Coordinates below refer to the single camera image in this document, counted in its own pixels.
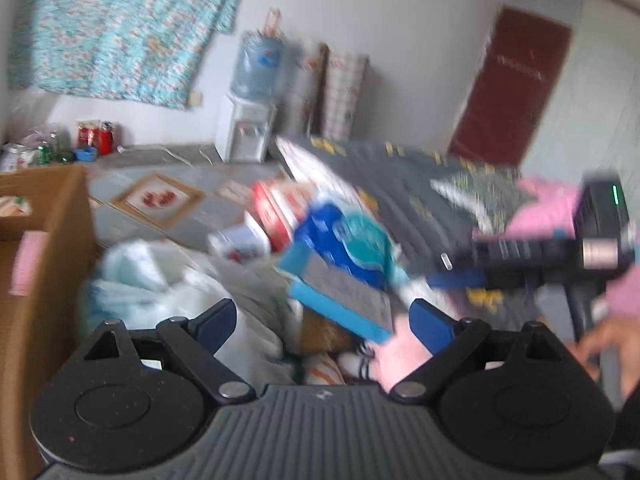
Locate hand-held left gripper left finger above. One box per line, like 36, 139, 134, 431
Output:
82, 297, 256, 403

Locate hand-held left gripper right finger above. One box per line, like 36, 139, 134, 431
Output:
390, 299, 571, 403

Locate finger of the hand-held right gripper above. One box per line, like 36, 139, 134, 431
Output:
435, 239, 503, 289

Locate blue teal packet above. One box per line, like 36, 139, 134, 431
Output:
295, 200, 401, 291

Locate cardboard box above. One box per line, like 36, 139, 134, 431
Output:
0, 165, 101, 480

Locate person's right hand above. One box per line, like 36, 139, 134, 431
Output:
565, 310, 640, 401

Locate light pink plush cloth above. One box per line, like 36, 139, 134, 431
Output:
375, 325, 436, 393

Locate grey speckled cloth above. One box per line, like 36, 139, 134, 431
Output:
430, 167, 531, 233

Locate white plastic bag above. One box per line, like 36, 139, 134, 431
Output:
82, 240, 301, 386

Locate small white box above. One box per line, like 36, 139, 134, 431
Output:
207, 212, 273, 263

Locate blue-edged grey flat box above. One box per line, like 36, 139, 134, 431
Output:
277, 247, 396, 345

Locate red white packet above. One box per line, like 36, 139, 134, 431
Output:
250, 180, 321, 253

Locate dark red door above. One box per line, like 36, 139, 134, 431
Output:
446, 5, 573, 168

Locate pink packet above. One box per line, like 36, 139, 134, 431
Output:
12, 232, 51, 296

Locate white water dispenser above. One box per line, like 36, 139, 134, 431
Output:
215, 92, 278, 163

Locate checked rolled mat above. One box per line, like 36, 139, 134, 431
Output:
287, 40, 329, 136
320, 50, 371, 143

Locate red cans pack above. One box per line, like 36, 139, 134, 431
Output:
76, 119, 116, 156

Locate red white box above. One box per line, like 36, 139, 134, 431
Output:
262, 7, 287, 39

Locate white floor cable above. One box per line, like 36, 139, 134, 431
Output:
117, 144, 213, 166

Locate floral teal wall cloth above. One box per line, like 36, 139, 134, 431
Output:
7, 0, 251, 111

